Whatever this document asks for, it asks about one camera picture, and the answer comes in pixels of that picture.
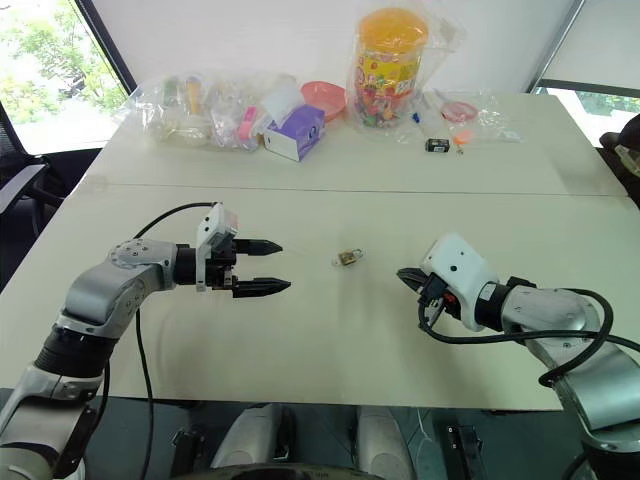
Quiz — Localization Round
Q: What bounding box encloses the clear plastic bag around jar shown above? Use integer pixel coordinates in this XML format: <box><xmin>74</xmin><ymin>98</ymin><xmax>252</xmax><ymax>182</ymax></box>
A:
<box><xmin>344</xmin><ymin>4</ymin><xmax>468</xmax><ymax>145</ymax></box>

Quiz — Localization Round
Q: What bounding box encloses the black bracket under table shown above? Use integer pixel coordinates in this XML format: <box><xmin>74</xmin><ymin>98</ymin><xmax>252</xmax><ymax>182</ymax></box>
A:
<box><xmin>168</xmin><ymin>426</ymin><xmax>207</xmax><ymax>479</ymax></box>
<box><xmin>443</xmin><ymin>423</ymin><xmax>485</xmax><ymax>480</ymax></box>

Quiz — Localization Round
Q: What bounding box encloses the small pink round dish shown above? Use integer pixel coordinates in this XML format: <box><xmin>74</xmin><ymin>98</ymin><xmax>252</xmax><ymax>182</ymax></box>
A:
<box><xmin>441</xmin><ymin>100</ymin><xmax>479</xmax><ymax>122</ymax></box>

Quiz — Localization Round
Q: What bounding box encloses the clear plastic bag of sundries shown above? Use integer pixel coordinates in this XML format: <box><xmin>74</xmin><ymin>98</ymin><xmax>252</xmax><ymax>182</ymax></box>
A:
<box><xmin>115</xmin><ymin>71</ymin><xmax>303</xmax><ymax>152</ymax></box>

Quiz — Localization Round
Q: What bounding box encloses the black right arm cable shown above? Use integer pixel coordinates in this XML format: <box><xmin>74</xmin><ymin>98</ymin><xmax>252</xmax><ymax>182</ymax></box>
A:
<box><xmin>417</xmin><ymin>286</ymin><xmax>640</xmax><ymax>387</ymax></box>

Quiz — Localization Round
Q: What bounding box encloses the purple white tissue box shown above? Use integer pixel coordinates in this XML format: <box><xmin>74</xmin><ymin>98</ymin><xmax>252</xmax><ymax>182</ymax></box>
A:
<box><xmin>262</xmin><ymin>104</ymin><xmax>327</xmax><ymax>164</ymax></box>

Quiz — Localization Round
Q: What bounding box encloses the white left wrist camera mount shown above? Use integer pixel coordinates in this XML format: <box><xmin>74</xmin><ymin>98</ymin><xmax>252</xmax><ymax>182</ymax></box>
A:
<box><xmin>194</xmin><ymin>201</ymin><xmax>242</xmax><ymax>294</ymax></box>

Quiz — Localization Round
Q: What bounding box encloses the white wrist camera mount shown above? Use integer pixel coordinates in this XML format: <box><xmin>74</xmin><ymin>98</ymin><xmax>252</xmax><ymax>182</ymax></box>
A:
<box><xmin>418</xmin><ymin>231</ymin><xmax>502</xmax><ymax>332</ymax></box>
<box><xmin>194</xmin><ymin>201</ymin><xmax>242</xmax><ymax>294</ymax></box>

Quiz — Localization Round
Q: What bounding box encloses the flat clear plastic bag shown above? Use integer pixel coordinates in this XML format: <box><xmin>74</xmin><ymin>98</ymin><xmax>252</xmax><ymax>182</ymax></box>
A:
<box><xmin>428</xmin><ymin>88</ymin><xmax>527</xmax><ymax>145</ymax></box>

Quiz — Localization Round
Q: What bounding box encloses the dark rounded robot torso rim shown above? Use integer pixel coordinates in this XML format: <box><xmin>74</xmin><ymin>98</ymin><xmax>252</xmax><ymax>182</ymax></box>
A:
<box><xmin>192</xmin><ymin>461</ymin><xmax>404</xmax><ymax>480</ymax></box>

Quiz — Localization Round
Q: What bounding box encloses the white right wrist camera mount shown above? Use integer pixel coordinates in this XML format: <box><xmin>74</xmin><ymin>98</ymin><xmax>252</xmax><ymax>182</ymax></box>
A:
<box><xmin>418</xmin><ymin>231</ymin><xmax>502</xmax><ymax>332</ymax></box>

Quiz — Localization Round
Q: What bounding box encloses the orange lid candy jar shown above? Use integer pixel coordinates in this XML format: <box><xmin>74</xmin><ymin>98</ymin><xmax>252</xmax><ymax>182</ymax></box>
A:
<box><xmin>351</xmin><ymin>6</ymin><xmax>432</xmax><ymax>129</ymax></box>

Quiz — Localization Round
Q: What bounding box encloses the pink item in bag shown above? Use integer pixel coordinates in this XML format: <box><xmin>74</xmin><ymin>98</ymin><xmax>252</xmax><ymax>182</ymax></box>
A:
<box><xmin>237</xmin><ymin>106</ymin><xmax>259</xmax><ymax>142</ymax></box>

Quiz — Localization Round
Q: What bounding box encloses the yellow bottle in bag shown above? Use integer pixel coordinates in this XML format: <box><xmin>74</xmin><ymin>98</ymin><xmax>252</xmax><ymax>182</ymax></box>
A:
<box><xmin>185</xmin><ymin>76</ymin><xmax>204</xmax><ymax>115</ymax></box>

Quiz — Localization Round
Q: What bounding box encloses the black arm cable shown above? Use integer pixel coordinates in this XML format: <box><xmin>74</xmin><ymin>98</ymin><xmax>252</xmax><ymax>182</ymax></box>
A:
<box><xmin>417</xmin><ymin>286</ymin><xmax>640</xmax><ymax>387</ymax></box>
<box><xmin>102</xmin><ymin>201</ymin><xmax>222</xmax><ymax>480</ymax></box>

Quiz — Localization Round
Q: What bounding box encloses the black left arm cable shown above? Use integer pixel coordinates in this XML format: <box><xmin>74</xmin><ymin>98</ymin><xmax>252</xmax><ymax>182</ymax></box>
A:
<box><xmin>102</xmin><ymin>201</ymin><xmax>222</xmax><ymax>480</ymax></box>

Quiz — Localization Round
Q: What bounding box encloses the white rounded robot leg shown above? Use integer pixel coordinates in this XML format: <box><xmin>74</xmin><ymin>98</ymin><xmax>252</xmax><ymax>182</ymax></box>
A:
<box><xmin>209</xmin><ymin>403</ymin><xmax>297</xmax><ymax>472</ymax></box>
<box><xmin>356</xmin><ymin>405</ymin><xmax>417</xmax><ymax>480</ymax></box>

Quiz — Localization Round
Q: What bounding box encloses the pink plastic bowl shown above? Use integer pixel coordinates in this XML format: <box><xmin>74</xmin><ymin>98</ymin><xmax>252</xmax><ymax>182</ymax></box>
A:
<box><xmin>300</xmin><ymin>80</ymin><xmax>348</xmax><ymax>122</ymax></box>

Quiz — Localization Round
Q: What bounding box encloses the black office chair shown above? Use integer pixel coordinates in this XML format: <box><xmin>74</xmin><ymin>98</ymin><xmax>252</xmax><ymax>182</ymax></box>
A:
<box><xmin>0</xmin><ymin>103</ymin><xmax>104</xmax><ymax>251</ymax></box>

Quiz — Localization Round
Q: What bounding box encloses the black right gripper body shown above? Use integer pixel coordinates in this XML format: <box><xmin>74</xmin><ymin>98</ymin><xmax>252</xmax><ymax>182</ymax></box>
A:
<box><xmin>416</xmin><ymin>274</ymin><xmax>465</xmax><ymax>321</ymax></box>

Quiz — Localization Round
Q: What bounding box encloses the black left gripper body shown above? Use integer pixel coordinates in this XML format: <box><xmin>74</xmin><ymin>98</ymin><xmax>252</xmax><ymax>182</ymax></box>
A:
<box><xmin>203</xmin><ymin>237</ymin><xmax>239</xmax><ymax>292</ymax></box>

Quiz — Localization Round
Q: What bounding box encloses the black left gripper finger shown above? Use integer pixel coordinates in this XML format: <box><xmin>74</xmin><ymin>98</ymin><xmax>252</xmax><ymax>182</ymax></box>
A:
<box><xmin>233</xmin><ymin>238</ymin><xmax>284</xmax><ymax>258</ymax></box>
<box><xmin>231</xmin><ymin>277</ymin><xmax>293</xmax><ymax>300</ymax></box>

